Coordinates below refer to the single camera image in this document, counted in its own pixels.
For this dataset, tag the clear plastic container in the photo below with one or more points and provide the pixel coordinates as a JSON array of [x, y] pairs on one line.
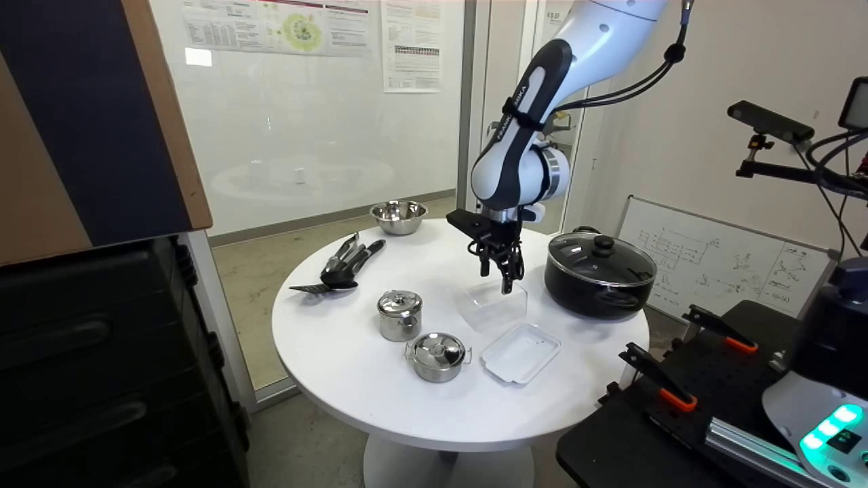
[[520, 354]]

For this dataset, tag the black drawer cabinet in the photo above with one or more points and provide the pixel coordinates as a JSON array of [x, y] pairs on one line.
[[98, 362]]

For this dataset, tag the wide wall poster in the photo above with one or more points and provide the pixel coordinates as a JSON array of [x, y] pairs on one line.
[[271, 27]]

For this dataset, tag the wrist mounted camera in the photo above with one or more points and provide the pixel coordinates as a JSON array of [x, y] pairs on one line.
[[465, 221]]

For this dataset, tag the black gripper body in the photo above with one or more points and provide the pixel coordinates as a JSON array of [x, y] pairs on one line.
[[498, 233]]

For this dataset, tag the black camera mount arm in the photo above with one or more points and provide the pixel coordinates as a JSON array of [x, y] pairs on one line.
[[796, 172]]

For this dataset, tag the narrow wall poster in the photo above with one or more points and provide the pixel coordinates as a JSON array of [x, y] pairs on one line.
[[410, 45]]

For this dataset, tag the aluminium rail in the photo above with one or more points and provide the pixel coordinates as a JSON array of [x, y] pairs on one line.
[[750, 448]]

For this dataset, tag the steel mixing bowl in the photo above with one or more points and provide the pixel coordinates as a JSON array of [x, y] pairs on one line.
[[400, 218]]

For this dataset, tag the black cooking pot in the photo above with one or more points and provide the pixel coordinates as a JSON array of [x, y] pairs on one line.
[[587, 300]]

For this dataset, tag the black spatula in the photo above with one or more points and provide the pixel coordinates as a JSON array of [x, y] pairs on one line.
[[320, 289]]

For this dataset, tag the white door with glass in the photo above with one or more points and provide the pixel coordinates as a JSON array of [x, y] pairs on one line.
[[505, 45]]

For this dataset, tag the steel canister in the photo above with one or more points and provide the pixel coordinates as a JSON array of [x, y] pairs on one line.
[[400, 315]]

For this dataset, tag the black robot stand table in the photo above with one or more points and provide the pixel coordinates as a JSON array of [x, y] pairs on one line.
[[633, 450]]

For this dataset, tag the whiteboard with drawings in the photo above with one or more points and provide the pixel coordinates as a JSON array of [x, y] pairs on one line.
[[723, 260]]

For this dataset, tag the small steel pot with lid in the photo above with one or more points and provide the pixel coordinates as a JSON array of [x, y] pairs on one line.
[[438, 357]]

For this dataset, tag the black and silver tongs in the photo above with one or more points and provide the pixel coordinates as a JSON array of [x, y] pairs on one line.
[[349, 259]]

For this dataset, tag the glass pot lid black knob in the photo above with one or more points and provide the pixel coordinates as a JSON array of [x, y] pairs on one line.
[[600, 259]]

